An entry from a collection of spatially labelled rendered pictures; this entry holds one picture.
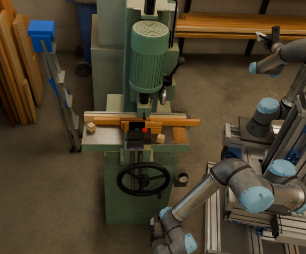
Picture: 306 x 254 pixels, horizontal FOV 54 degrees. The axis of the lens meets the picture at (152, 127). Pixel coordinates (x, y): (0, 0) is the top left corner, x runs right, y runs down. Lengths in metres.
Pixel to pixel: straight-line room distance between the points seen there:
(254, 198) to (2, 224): 1.90
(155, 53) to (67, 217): 1.52
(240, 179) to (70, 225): 1.56
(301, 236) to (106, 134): 1.17
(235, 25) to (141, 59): 2.52
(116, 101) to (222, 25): 2.03
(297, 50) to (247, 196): 0.88
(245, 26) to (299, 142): 2.35
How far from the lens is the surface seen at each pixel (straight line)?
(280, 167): 1.59
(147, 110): 1.65
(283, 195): 1.37
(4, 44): 2.72
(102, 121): 1.76
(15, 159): 2.91
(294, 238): 1.80
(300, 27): 4.24
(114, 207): 2.19
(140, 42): 1.39
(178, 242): 1.36
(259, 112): 1.95
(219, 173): 1.25
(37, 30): 2.19
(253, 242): 2.28
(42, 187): 2.66
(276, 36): 2.21
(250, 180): 1.18
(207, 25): 3.72
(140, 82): 1.50
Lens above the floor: 2.13
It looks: 44 degrees down
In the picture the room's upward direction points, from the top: 7 degrees clockwise
